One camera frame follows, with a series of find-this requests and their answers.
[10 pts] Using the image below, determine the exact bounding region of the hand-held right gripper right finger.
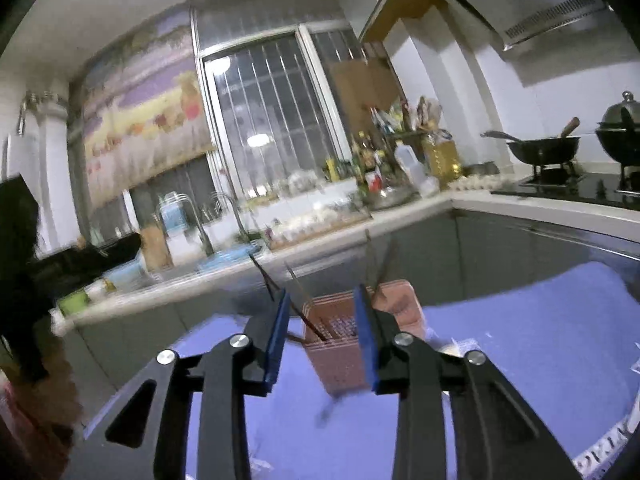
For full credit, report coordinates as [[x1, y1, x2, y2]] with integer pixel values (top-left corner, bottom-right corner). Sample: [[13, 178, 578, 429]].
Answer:
[[352, 284, 589, 480]]

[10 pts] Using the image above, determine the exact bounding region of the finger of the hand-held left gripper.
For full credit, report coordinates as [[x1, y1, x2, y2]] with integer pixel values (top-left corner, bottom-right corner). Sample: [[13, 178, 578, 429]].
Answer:
[[36, 233, 142, 275]]

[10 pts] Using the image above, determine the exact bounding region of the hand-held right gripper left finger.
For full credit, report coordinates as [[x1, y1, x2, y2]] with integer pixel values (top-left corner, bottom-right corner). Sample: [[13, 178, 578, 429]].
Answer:
[[65, 287, 293, 480]]

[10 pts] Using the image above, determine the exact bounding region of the pink perforated plastic basket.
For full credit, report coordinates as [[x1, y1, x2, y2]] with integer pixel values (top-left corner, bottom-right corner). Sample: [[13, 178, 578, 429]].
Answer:
[[302, 280, 427, 397]]

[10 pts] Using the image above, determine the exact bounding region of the person's left forearm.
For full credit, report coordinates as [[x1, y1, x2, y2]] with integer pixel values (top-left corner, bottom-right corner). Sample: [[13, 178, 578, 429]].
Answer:
[[0, 345, 87, 480]]

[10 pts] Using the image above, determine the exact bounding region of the clear plastic container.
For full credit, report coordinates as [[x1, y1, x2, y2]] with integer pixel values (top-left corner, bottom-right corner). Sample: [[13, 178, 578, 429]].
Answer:
[[102, 259, 149, 291]]

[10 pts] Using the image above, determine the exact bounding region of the dark chopstick in basket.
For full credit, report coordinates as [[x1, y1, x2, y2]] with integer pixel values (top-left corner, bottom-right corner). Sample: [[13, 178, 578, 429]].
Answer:
[[283, 262, 329, 344]]

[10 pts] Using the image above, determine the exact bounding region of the wooden cutting board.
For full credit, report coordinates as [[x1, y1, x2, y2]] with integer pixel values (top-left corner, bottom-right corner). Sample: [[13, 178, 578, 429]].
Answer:
[[139, 225, 174, 272]]

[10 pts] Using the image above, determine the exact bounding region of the steel kitchen faucet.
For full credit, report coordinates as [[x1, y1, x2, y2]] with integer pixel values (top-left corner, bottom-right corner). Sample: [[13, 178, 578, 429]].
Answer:
[[209, 192, 252, 247]]

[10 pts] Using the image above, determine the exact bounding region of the steel bowl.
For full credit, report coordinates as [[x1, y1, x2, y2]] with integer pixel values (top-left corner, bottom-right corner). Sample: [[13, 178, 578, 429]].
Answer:
[[369, 185, 417, 209]]

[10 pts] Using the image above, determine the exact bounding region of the blue printed cloth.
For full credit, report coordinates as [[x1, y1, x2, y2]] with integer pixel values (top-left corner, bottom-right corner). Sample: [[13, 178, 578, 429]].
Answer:
[[165, 260, 640, 480]]

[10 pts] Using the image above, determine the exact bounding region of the row of seasoning bottles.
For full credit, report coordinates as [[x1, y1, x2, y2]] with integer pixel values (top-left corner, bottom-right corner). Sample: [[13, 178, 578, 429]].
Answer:
[[324, 129, 397, 197]]

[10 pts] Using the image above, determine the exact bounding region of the white plastic jug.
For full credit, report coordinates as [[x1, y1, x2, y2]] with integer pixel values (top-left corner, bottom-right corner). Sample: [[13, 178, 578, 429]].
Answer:
[[394, 142, 427, 187]]

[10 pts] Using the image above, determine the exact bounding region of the egg tray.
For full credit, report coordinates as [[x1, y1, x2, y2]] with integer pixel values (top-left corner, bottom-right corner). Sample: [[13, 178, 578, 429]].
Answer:
[[447, 172, 507, 191]]

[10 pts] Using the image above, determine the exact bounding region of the yellow cooking oil bottle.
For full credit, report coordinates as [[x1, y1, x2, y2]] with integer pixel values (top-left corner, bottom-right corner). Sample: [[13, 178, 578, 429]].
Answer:
[[422, 132, 464, 182]]

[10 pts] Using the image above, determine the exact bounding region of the barred window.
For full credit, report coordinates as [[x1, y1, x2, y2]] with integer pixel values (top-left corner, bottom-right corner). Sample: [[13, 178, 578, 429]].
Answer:
[[199, 24, 362, 197]]

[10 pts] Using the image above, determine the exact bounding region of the black cooktop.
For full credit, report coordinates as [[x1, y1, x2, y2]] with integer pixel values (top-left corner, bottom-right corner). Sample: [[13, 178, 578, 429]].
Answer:
[[491, 172, 640, 209]]

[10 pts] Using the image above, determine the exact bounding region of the black wok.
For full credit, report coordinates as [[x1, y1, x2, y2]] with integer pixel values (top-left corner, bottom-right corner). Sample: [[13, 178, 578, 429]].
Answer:
[[480, 117, 584, 167]]

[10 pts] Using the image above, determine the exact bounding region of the black pot with lid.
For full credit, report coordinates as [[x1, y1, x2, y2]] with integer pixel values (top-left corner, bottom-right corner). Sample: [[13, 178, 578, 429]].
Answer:
[[597, 90, 640, 167]]

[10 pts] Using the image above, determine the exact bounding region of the steel range hood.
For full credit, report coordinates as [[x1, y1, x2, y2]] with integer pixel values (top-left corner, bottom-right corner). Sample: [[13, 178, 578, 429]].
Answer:
[[429, 0, 612, 54]]

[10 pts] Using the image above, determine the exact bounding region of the wall poster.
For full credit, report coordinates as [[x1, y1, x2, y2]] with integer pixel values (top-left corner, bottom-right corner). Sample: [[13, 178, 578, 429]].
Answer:
[[80, 12, 217, 209]]

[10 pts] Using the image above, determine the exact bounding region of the wooden wall cupboard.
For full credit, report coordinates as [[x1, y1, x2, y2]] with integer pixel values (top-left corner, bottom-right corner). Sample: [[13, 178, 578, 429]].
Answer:
[[359, 0, 447, 44]]

